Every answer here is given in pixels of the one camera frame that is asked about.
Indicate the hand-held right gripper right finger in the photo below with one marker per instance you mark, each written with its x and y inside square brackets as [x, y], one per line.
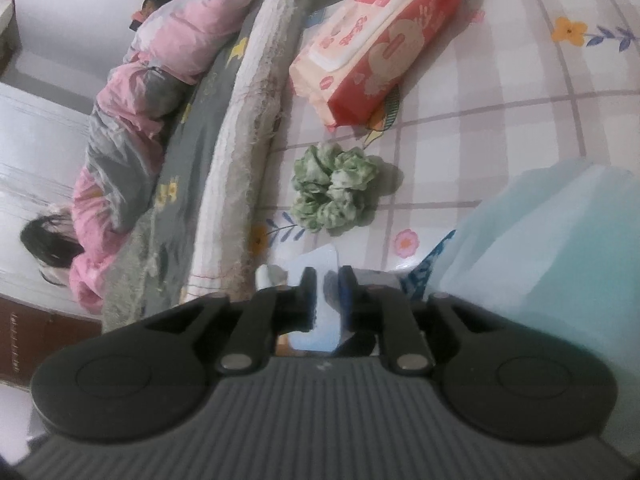
[345, 300]

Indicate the red wet wipes pack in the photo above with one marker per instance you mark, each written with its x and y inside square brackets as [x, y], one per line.
[380, 45]

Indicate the brown wooden cabinet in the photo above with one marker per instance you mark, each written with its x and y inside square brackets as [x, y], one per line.
[30, 335]

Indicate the white blue printed bag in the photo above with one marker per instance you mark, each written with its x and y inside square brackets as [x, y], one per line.
[425, 275]

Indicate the light blue small packet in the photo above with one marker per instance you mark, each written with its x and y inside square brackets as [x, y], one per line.
[327, 317]

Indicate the white fuzzy blanket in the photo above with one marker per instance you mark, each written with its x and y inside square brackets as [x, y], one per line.
[240, 135]

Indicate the green scrunchie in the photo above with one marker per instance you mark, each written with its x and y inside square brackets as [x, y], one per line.
[332, 185]

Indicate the pink grey quilt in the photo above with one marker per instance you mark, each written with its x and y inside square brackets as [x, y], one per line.
[190, 35]

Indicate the plaid floral bedsheet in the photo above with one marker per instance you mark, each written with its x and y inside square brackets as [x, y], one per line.
[500, 110]

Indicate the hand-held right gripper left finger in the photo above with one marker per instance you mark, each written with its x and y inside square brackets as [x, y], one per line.
[311, 305]

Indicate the grey printed bedsheet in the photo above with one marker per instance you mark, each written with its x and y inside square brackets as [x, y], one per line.
[195, 135]

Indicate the light blue quilted towel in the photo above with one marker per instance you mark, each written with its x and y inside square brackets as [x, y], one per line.
[550, 260]

